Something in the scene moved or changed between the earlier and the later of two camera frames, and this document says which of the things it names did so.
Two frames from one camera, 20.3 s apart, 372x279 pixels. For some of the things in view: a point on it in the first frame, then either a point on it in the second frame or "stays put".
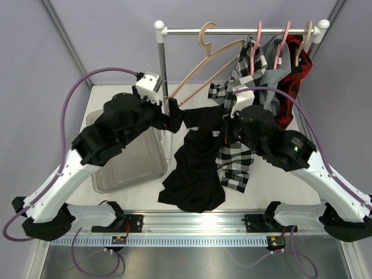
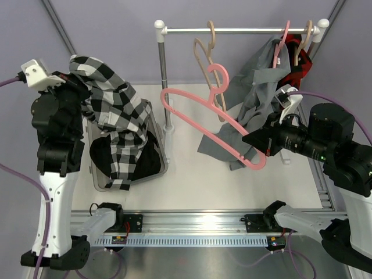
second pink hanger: (282, 43) stays put
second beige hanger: (309, 28) stays put
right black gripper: (227, 125) → (264, 140)
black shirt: (193, 183) → (148, 165)
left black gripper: (164, 121) → (72, 82)
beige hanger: (197, 64) → (206, 63)
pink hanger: (253, 50) → (261, 163)
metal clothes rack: (161, 31) stays put
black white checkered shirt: (235, 159) → (117, 108)
